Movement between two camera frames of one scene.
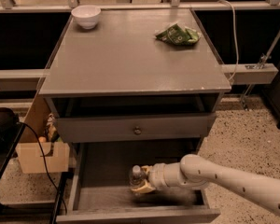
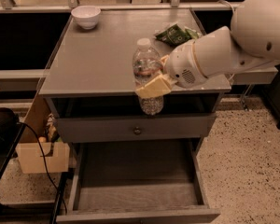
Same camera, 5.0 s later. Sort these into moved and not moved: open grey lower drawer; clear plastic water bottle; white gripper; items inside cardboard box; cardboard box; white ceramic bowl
Moved: clear plastic water bottle; white gripper
Not moved: open grey lower drawer; cardboard box; items inside cardboard box; white ceramic bowl
